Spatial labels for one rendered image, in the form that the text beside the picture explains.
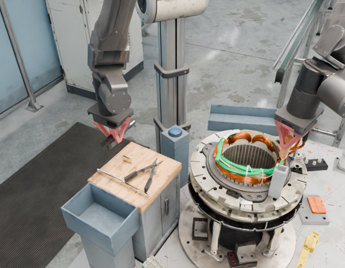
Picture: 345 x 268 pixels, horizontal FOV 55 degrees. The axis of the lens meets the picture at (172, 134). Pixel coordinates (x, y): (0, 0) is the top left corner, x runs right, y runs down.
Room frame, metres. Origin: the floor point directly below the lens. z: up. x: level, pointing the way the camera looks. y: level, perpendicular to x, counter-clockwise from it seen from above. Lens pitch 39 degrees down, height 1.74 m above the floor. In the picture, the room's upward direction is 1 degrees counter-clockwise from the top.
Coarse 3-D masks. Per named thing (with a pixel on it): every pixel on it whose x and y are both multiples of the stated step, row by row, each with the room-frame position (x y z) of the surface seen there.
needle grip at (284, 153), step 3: (288, 135) 0.56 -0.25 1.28; (291, 135) 0.56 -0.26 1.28; (285, 138) 0.56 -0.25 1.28; (288, 138) 0.55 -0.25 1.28; (291, 138) 0.55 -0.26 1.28; (285, 141) 0.55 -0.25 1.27; (288, 141) 0.55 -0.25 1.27; (282, 150) 0.56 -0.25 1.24; (285, 150) 0.55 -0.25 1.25; (288, 150) 0.55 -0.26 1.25; (282, 153) 0.55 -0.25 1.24; (285, 153) 0.55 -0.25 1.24; (288, 153) 0.55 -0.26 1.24; (282, 156) 0.55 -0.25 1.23; (285, 156) 0.55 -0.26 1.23
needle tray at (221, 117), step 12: (216, 108) 1.02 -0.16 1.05; (228, 108) 1.01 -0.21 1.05; (240, 108) 1.00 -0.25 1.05; (252, 108) 1.00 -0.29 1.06; (264, 108) 0.99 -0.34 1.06; (276, 108) 0.99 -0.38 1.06; (216, 120) 0.97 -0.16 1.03; (228, 120) 0.97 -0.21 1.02; (240, 120) 0.97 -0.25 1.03; (252, 120) 0.97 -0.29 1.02; (264, 120) 0.97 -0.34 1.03; (264, 132) 0.89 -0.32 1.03; (276, 132) 0.88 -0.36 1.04
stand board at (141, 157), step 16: (128, 144) 0.80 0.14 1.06; (112, 160) 0.72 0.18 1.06; (144, 160) 0.72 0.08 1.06; (160, 160) 0.72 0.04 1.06; (96, 176) 0.66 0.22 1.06; (144, 176) 0.65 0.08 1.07; (160, 176) 0.65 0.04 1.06; (112, 192) 0.59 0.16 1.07; (128, 192) 0.59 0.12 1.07; (160, 192) 0.61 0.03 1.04; (144, 208) 0.55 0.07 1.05
